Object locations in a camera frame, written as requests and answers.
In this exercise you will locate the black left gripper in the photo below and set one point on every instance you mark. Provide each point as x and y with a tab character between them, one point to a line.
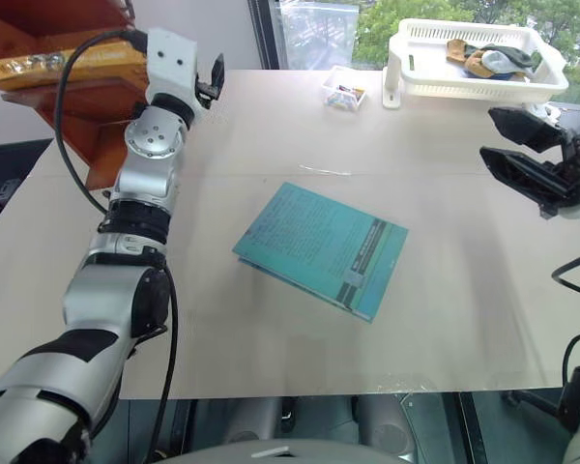
207	92

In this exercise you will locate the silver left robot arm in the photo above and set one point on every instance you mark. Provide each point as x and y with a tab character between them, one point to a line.
145	169

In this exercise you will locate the wooden bookshelf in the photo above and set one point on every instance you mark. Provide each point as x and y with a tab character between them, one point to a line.
77	116

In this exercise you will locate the teal book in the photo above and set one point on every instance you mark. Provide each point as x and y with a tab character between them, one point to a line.
319	246

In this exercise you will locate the white plastic basket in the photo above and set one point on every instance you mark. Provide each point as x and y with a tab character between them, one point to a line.
464	84

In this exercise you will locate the light grey sock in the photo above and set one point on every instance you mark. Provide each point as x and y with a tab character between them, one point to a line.
500	63

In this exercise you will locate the cloth items in basket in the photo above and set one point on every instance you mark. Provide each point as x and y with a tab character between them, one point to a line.
512	54

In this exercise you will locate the tan brown cloth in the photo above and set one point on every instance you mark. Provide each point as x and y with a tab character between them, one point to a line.
459	50

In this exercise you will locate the small clear plastic box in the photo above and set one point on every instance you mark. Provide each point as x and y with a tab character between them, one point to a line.
344	89

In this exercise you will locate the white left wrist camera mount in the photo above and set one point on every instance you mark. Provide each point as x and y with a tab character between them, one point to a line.
171	63

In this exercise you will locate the black window frame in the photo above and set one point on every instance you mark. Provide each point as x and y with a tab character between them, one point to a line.
268	34

